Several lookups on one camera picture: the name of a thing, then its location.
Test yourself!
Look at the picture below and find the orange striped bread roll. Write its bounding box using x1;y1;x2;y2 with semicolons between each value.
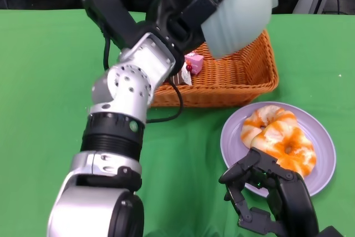
250;121;317;179
240;105;298;148

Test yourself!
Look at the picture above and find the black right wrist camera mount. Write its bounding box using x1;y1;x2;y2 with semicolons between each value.
318;225;352;237

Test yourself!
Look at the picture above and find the pale green bowl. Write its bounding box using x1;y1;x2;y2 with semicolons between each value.
187;0;279;60

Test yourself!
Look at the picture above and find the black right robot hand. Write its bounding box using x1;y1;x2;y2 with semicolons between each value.
219;148;320;237

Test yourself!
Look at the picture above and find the orange wicker basket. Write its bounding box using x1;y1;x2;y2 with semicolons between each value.
149;28;280;108

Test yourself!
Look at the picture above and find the lavender plate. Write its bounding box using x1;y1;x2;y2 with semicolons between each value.
220;102;337;198

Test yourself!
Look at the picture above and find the brown chocolate cake slice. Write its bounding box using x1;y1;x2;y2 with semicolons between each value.
168;63;192;86

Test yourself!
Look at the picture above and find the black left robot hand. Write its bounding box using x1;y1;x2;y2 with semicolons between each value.
146;0;239;57

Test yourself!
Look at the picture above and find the pink cake slice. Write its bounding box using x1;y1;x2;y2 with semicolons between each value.
184;53;205;75

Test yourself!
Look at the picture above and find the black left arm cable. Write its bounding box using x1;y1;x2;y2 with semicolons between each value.
102;33;184;124

